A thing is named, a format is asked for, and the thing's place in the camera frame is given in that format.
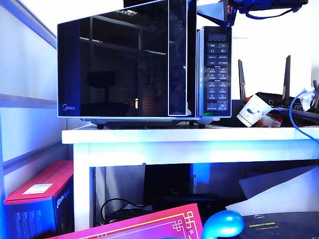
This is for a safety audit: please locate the black flat device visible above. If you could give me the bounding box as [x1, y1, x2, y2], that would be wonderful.
[152, 193, 227, 216]

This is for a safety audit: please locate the white tape tag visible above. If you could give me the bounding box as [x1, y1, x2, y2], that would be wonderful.
[300, 87, 315, 112]

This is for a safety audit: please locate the small white red box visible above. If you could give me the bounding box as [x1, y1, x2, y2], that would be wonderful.
[259, 115, 284, 128]

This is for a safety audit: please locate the white paper sheet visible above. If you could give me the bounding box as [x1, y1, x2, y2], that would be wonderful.
[225, 183, 319, 217]

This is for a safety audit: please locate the black power cable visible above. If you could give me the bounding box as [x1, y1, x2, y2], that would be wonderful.
[101, 198, 148, 225]

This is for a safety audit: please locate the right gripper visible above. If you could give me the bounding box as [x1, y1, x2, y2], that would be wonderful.
[197, 0, 240, 27]

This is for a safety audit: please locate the pink gift box gold pattern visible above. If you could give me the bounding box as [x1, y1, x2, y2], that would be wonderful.
[47, 203, 203, 239]

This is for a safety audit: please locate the blue network cable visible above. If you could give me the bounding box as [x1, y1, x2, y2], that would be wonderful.
[288, 88, 319, 145]

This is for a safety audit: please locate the white table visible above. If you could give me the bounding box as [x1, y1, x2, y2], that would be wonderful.
[61, 126, 319, 231]

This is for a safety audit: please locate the red and blue carton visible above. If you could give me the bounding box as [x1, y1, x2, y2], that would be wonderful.
[3, 160, 75, 239]

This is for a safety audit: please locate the black router with antennas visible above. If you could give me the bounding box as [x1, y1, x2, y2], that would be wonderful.
[238, 55, 319, 127]

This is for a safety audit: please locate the pale grey sheet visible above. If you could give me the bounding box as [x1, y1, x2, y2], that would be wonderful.
[238, 165, 319, 200]

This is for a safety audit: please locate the glossy blue round object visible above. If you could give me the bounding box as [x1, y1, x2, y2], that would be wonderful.
[201, 210, 245, 239]

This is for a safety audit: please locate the black rectangular panel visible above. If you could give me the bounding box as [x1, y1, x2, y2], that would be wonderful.
[144, 164, 194, 197]

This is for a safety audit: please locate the black power adapter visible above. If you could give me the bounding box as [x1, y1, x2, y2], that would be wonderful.
[106, 209, 150, 224]

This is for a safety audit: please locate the white paper cup blue print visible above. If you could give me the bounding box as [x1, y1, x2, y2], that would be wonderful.
[236, 94, 272, 128]

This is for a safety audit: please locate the black box yellow print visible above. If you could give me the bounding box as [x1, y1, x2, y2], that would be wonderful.
[239, 211, 319, 239]

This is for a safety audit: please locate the grey framed office partition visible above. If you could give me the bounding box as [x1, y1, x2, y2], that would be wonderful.
[0, 0, 74, 239]

